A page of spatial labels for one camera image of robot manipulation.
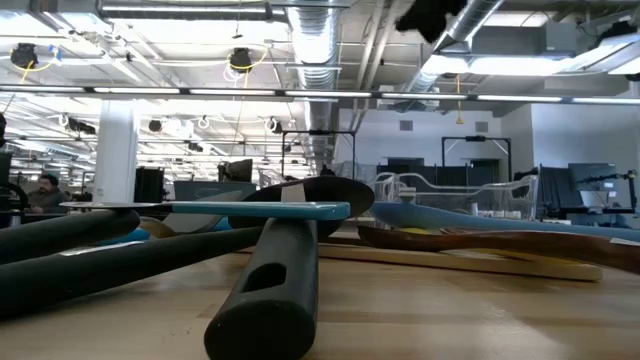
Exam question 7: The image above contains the large light blue spoon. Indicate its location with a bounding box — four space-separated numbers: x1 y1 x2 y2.
368 201 640 244

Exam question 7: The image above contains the brown wooden spoon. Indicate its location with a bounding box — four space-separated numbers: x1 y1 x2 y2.
357 223 640 276

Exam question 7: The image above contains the slotted light wooden spatula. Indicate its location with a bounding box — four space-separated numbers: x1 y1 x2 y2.
238 242 605 283

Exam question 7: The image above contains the black wide round turner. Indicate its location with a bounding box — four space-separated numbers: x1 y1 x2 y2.
203 175 376 360

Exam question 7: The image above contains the black rectangular spatula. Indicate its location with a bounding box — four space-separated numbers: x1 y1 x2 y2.
0 188 246 266

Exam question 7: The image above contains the clear plastic bin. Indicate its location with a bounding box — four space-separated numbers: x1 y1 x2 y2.
372 171 540 221

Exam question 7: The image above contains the black ceiling device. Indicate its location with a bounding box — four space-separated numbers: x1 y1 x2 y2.
228 47 254 72
9 42 40 70

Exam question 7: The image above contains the black curtain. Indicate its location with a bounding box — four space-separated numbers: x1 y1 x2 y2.
537 166 571 220

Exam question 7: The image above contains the dark computer monitor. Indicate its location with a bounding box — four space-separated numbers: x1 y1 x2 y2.
217 158 254 184
567 162 619 194

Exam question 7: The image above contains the long ceiling light strip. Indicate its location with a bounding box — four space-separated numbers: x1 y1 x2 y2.
0 83 640 105

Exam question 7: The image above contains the black panel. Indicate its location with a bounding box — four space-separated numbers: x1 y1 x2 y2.
133 166 165 204

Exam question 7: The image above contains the white building column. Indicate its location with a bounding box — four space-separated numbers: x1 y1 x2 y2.
92 98 141 204

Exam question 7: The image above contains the person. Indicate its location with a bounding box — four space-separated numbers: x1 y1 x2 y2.
25 173 71 215

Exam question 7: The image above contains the yellow hanging cord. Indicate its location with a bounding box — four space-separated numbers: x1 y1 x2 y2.
453 73 465 126

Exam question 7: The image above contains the black metal frame stand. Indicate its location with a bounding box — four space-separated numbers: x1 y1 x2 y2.
441 134 513 181

